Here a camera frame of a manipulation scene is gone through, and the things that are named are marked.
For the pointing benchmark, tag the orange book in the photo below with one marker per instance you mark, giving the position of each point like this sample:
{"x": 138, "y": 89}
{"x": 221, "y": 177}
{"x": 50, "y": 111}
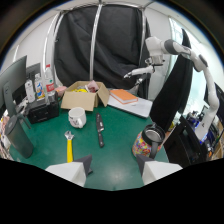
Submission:
{"x": 123, "y": 96}

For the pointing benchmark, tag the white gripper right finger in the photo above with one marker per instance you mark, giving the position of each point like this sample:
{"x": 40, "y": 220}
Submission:
{"x": 156, "y": 170}

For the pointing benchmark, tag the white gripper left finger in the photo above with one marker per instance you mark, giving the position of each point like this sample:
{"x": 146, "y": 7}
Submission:
{"x": 70, "y": 170}

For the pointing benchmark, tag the clear bottle with red label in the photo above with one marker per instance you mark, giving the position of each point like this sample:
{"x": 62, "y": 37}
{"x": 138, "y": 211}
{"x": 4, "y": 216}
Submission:
{"x": 49, "y": 81}

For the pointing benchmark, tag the black computer monitor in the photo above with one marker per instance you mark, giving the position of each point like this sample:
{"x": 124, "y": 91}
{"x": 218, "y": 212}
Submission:
{"x": 11, "y": 83}

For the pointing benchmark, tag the white mug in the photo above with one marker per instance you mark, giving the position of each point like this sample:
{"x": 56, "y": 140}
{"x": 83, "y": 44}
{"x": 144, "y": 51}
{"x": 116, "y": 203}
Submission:
{"x": 78, "y": 117}

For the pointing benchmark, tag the bottle with yellow label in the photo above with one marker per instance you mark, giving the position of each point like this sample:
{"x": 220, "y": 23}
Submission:
{"x": 39, "y": 86}

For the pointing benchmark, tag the open cardboard box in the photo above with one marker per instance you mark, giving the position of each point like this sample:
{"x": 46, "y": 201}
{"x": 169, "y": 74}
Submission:
{"x": 84, "y": 95}

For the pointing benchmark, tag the black box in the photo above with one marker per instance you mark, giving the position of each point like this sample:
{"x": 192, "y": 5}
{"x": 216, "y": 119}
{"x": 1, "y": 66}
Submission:
{"x": 43, "y": 109}

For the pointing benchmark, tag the black curtain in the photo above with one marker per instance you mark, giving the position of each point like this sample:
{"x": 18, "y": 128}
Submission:
{"x": 110, "y": 46}

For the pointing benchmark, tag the black chair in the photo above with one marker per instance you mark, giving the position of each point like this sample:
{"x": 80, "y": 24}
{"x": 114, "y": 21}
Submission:
{"x": 181, "y": 141}

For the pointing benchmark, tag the black hanging cloth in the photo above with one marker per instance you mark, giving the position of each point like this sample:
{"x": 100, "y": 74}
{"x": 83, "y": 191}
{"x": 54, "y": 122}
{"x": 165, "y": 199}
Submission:
{"x": 173, "y": 86}

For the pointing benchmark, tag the candy jar with black lid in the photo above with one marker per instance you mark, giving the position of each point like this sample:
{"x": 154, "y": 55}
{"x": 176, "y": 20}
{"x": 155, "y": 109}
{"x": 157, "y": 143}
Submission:
{"x": 147, "y": 141}

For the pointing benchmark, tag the grey cylindrical container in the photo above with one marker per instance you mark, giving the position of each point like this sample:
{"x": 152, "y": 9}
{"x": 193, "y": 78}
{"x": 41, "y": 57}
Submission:
{"x": 18, "y": 136}

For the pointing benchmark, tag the black kitchen knife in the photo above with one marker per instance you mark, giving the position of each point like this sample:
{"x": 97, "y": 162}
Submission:
{"x": 100, "y": 130}

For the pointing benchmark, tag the white bottle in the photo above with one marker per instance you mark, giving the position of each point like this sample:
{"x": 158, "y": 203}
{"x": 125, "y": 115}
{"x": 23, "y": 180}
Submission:
{"x": 30, "y": 90}

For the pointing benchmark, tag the silver laptop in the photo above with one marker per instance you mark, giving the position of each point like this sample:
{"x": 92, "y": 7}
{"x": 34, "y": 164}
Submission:
{"x": 133, "y": 106}

